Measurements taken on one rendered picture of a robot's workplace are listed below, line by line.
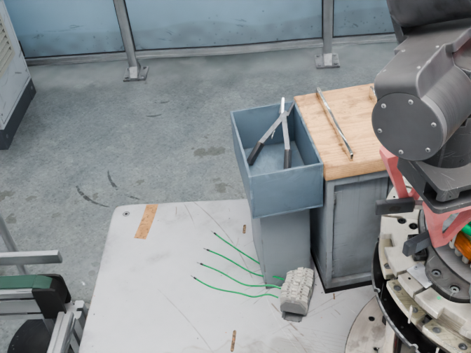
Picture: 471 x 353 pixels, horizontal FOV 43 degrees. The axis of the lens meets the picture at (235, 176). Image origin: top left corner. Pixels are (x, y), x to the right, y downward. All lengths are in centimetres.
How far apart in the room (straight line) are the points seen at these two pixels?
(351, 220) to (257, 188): 17
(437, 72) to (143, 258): 80
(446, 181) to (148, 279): 69
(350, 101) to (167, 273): 45
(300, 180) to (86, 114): 224
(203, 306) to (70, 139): 192
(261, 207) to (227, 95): 210
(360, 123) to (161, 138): 188
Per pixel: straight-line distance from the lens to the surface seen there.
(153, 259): 114
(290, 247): 100
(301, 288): 102
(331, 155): 87
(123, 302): 109
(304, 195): 89
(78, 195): 256
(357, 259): 103
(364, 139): 90
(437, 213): 55
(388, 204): 64
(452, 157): 55
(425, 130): 45
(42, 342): 209
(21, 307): 125
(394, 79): 45
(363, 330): 99
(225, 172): 250
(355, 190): 91
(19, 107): 311
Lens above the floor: 162
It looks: 41 degrees down
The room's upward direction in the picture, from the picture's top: 7 degrees counter-clockwise
